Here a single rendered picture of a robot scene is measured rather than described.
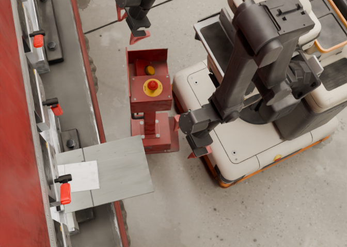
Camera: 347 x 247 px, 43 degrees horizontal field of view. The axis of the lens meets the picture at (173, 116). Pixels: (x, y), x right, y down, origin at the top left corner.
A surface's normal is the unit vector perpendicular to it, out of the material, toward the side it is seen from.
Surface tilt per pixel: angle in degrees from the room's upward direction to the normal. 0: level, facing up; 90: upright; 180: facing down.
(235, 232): 0
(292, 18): 13
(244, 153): 0
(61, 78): 0
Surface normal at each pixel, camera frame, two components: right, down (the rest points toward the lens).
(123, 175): 0.05, -0.33
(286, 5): 0.25, -0.41
